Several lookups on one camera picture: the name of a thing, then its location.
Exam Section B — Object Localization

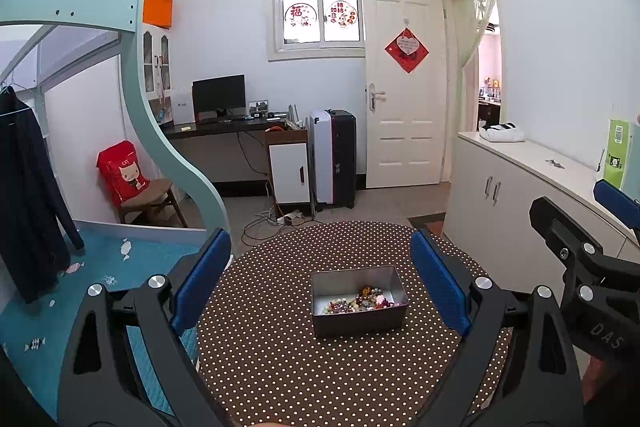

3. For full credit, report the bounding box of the person's hand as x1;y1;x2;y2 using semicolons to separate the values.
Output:
582;355;626;404

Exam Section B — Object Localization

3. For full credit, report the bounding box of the green paper bag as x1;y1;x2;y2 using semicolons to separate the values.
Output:
603;119;630;188

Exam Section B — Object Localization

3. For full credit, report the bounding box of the blue candy print mattress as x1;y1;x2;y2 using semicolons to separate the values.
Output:
1;222;206;416

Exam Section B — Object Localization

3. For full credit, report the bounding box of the white long sideboard cabinet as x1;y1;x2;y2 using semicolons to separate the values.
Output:
441;131;640;373

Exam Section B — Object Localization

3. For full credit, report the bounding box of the white folded cloth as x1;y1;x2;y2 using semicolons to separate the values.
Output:
480;122;525;143

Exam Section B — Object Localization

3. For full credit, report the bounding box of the dark hanging jacket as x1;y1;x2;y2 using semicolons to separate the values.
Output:
0;87;85;303

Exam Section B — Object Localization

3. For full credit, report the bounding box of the wooden chair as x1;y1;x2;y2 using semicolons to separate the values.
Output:
117;178;188;228

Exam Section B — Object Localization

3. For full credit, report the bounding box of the red cartoon bag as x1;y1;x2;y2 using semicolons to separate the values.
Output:
96;140;150;207

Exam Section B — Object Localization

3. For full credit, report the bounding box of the brown polka dot tablecloth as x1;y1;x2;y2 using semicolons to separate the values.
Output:
195;220;516;427

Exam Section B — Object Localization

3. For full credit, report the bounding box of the grey metal tin box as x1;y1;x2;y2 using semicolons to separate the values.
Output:
311;265;409;339

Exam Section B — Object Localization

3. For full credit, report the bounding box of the white panel door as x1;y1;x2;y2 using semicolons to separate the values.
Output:
362;0;447;188

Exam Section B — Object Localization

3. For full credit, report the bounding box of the white small cabinet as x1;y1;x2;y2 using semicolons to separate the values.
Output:
265;127;311;206

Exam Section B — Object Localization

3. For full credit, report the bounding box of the dark curved desk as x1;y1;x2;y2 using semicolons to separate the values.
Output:
160;117;288;140

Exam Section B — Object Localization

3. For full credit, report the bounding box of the red diamond door decoration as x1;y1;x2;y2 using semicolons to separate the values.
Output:
385;28;428;74

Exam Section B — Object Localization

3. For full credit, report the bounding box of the black white suitcase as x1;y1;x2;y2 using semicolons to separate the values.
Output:
308;109;357;208

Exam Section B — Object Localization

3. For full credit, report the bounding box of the black computer monitor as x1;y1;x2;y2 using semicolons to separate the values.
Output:
191;75;246;122

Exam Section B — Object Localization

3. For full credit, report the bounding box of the white glass door cupboard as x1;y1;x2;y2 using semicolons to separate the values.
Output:
142;24;174;101

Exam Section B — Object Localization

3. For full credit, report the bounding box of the window with red decals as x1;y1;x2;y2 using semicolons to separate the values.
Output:
266;0;364;62

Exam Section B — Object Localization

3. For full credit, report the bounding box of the orange box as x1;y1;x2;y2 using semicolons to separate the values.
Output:
142;0;174;29

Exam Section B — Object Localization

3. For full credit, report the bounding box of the teal bunk bed frame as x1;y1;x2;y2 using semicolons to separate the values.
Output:
1;0;231;233

